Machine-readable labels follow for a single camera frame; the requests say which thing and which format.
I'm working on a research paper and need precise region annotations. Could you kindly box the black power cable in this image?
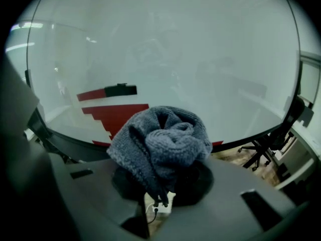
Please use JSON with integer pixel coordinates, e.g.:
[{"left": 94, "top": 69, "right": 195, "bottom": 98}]
[{"left": 147, "top": 199, "right": 161, "bottom": 223}]

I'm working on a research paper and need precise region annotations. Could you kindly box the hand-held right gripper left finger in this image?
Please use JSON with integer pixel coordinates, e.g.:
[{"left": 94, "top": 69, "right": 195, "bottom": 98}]
[{"left": 48, "top": 154, "right": 151, "bottom": 241}]

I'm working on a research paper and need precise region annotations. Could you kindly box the blue knitted cloth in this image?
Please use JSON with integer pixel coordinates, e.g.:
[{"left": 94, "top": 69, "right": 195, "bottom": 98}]
[{"left": 106, "top": 105, "right": 214, "bottom": 203}]

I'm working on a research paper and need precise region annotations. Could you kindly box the white power strip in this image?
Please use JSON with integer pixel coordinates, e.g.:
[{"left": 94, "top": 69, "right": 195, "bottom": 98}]
[{"left": 145, "top": 191, "right": 177, "bottom": 214}]

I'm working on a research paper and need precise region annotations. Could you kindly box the white whiteboard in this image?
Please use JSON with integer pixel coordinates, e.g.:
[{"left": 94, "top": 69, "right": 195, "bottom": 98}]
[{"left": 25, "top": 0, "right": 314, "bottom": 164}]

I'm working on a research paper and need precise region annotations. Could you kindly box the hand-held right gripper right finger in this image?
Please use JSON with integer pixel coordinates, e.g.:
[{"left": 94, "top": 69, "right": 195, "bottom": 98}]
[{"left": 149, "top": 157, "right": 310, "bottom": 241}]

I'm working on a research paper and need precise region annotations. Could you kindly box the white desk by window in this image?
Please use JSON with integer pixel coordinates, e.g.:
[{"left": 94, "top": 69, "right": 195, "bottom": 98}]
[{"left": 273, "top": 124, "right": 321, "bottom": 191}]

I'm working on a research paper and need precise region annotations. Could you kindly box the black office chair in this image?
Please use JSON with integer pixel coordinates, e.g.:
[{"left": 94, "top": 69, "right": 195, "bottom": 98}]
[{"left": 237, "top": 95, "right": 314, "bottom": 172}]

